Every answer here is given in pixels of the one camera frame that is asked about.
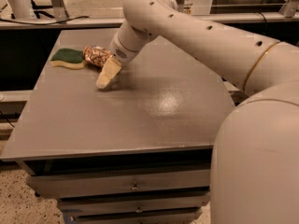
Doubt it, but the crushed orange soda can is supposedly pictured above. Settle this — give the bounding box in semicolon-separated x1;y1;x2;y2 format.
83;46;112;67

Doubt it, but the black cable on rail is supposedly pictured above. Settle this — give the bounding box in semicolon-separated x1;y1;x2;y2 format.
0;15;91;26

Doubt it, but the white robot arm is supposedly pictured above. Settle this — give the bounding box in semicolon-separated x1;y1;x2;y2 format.
110;0;299;224

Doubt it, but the bottom grey drawer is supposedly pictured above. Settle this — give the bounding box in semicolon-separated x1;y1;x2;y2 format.
73;207;202;224

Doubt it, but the grey drawer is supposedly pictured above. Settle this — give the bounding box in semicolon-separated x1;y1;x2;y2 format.
27;169;210;199
73;207;202;224
58;191;209;217

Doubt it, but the grey drawer cabinet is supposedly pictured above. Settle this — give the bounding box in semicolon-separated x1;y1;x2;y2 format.
0;27;236;224

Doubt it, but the grey metal upright left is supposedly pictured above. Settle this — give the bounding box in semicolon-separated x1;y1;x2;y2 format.
50;0;69;21

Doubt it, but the white pipe post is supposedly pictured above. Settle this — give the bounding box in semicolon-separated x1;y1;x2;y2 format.
7;0;36;20

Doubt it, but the top grey drawer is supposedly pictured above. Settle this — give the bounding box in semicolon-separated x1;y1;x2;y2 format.
27;169;210;199

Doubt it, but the green and yellow sponge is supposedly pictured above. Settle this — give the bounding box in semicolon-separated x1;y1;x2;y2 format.
50;49;85;70

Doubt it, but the middle grey drawer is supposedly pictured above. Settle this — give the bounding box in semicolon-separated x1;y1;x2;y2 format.
58;191;209;217

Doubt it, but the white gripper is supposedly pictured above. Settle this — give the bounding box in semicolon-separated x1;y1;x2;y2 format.
96;33;137;89

